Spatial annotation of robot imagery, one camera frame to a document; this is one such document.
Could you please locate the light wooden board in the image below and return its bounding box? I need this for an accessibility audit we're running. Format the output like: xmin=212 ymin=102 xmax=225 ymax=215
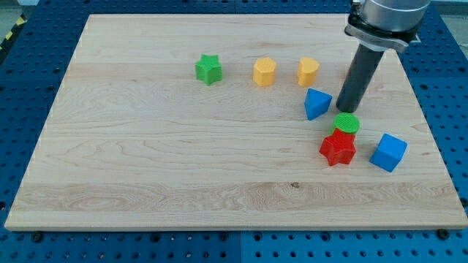
xmin=5 ymin=14 xmax=467 ymax=231

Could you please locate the blue triangle block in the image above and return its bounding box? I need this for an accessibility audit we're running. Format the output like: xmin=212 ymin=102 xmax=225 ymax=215
xmin=304 ymin=88 xmax=333 ymax=121

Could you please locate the yellow heart block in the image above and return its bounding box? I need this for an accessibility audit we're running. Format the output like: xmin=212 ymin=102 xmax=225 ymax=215
xmin=297 ymin=57 xmax=320 ymax=87

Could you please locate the blue cube block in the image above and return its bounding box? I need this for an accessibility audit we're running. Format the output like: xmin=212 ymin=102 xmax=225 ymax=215
xmin=369 ymin=133 xmax=407 ymax=172

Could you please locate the black cylindrical pointer tool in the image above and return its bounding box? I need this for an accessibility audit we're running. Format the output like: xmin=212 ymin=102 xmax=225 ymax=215
xmin=336 ymin=44 xmax=384 ymax=113

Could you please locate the red star block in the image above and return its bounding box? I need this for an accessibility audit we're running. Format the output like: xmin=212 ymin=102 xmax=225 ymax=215
xmin=319 ymin=129 xmax=356 ymax=166

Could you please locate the green circle block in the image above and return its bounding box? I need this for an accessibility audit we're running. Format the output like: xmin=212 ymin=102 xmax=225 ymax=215
xmin=330 ymin=113 xmax=361 ymax=134

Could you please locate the yellow hexagon block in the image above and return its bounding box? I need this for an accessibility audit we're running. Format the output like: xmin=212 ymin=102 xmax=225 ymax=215
xmin=253 ymin=57 xmax=277 ymax=87

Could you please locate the green star block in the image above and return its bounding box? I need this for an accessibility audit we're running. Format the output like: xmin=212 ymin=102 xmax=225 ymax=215
xmin=195 ymin=54 xmax=222 ymax=85

